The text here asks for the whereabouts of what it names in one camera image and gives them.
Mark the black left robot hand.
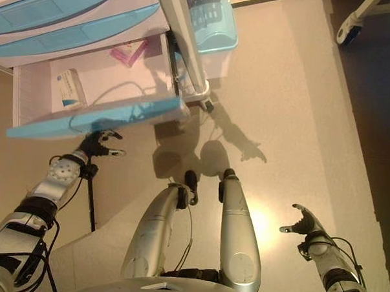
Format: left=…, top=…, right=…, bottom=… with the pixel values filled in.
left=76, top=129, right=128, bottom=160

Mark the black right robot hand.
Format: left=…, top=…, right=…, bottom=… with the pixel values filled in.
left=279, top=203, right=326, bottom=238

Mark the blue front cart drawer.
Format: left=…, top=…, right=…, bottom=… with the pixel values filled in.
left=6, top=26, right=194, bottom=147
left=0, top=0, right=171, bottom=67
left=0, top=0, right=134, bottom=41

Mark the blue white medicine box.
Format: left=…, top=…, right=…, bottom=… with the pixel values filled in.
left=50, top=67, right=91, bottom=110

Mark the pink medicine box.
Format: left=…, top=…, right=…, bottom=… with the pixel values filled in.
left=109, top=38, right=148, bottom=69

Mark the silver left robot leg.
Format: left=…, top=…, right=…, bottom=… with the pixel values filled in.
left=120, top=167, right=201, bottom=281

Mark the white medical cart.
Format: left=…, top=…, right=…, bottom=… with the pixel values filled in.
left=0, top=0, right=221, bottom=112

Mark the clear plastic bin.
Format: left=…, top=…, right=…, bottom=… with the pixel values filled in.
left=197, top=44, right=235, bottom=80

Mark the grey robot torso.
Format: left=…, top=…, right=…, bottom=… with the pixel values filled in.
left=61, top=261, right=261, bottom=292

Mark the light blue waste bin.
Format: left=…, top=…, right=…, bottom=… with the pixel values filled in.
left=182, top=0, right=241, bottom=56

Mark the white bed caster wheel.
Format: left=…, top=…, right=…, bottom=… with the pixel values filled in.
left=335, top=14, right=364, bottom=47

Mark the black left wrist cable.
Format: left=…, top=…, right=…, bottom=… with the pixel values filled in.
left=81, top=162, right=100, bottom=232

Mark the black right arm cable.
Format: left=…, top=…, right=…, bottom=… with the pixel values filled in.
left=325, top=235, right=367, bottom=284

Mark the white hospital bed frame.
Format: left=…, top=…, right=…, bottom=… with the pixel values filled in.
left=343, top=0, right=390, bottom=48

